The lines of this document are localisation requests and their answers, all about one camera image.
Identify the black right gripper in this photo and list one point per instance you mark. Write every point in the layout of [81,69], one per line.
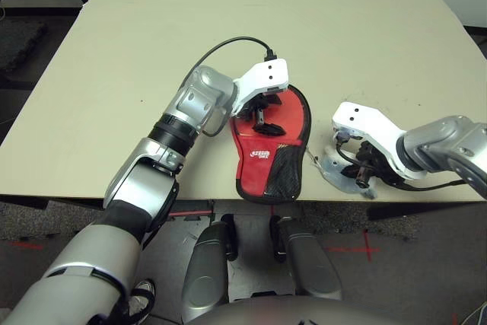
[376,165]

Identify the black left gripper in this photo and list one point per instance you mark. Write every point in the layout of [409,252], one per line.
[255,110]

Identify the red black paddle case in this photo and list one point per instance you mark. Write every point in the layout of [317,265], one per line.
[255,173]

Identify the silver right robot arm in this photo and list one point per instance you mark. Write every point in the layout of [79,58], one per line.
[449,142]

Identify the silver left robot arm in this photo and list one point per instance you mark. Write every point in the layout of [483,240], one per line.
[144,180]

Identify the grey robot right leg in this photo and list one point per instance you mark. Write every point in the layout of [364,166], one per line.
[308,264]

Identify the grey robot leg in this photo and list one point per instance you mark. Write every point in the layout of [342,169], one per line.
[207,264]
[308,264]

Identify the grey robot torso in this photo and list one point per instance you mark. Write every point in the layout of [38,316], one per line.
[323,315]

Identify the grey robot left leg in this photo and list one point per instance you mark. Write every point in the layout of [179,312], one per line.
[207,264]

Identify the bystander white sneaker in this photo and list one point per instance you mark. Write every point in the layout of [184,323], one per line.
[142,302]

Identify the dark foam floor mat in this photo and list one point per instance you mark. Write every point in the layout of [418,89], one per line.
[19,45]

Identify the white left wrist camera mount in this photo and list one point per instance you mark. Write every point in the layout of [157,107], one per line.
[266,74]

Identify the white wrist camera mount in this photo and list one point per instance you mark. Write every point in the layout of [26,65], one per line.
[365,119]
[266,74]

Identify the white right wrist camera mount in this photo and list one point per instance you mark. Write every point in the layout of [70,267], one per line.
[365,119]

